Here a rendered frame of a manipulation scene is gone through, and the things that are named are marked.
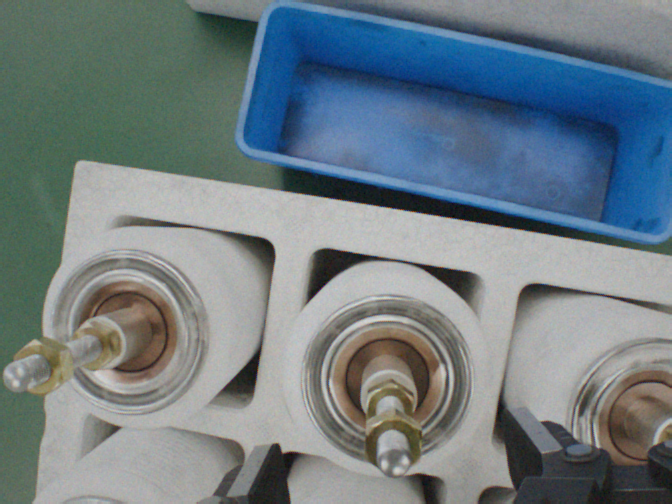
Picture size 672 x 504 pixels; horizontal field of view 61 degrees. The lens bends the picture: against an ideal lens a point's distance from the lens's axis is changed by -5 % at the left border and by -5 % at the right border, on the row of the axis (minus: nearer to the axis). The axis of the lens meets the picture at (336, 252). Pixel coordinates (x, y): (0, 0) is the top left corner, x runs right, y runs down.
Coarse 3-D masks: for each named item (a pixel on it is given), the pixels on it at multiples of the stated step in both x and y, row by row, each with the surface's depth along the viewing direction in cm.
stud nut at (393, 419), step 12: (372, 420) 18; (384, 420) 18; (396, 420) 18; (408, 420) 18; (372, 432) 18; (408, 432) 18; (420, 432) 18; (372, 444) 18; (420, 444) 18; (372, 456) 18; (420, 456) 18
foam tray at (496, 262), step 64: (128, 192) 34; (192, 192) 33; (256, 192) 33; (64, 256) 34; (320, 256) 41; (384, 256) 33; (448, 256) 33; (512, 256) 32; (576, 256) 32; (640, 256) 32; (512, 320) 33; (256, 384) 34; (64, 448) 34
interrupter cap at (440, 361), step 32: (352, 320) 26; (384, 320) 25; (416, 320) 25; (448, 320) 25; (320, 352) 26; (352, 352) 26; (384, 352) 26; (416, 352) 26; (448, 352) 25; (320, 384) 26; (352, 384) 26; (416, 384) 26; (448, 384) 25; (320, 416) 26; (352, 416) 26; (416, 416) 26; (448, 416) 25; (352, 448) 26
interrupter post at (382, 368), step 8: (376, 360) 25; (384, 360) 25; (392, 360) 25; (400, 360) 25; (368, 368) 25; (376, 368) 24; (384, 368) 23; (392, 368) 23; (400, 368) 24; (408, 368) 25; (368, 376) 23; (376, 376) 23; (384, 376) 23; (392, 376) 23; (400, 376) 23; (408, 376) 23; (368, 384) 23; (376, 384) 23; (408, 384) 23; (416, 392) 23; (416, 400) 23
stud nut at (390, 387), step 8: (384, 384) 22; (392, 384) 21; (400, 384) 22; (368, 392) 22; (376, 392) 21; (384, 392) 21; (392, 392) 21; (400, 392) 21; (408, 392) 22; (368, 400) 21; (376, 400) 21; (400, 400) 21; (408, 400) 21; (368, 408) 21; (408, 408) 21; (368, 416) 21
